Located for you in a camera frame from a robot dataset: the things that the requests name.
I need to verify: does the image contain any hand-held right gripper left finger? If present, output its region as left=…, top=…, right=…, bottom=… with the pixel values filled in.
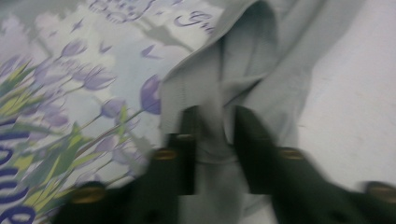
left=151, top=105, right=199, bottom=197

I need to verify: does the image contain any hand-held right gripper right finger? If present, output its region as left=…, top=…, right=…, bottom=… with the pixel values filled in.
left=233, top=105, right=312, bottom=196

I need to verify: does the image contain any grey printed t-shirt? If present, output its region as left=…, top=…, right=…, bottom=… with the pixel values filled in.
left=0, top=0, right=366, bottom=224

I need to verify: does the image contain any white table mat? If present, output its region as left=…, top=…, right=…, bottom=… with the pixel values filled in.
left=242, top=0, right=396, bottom=224

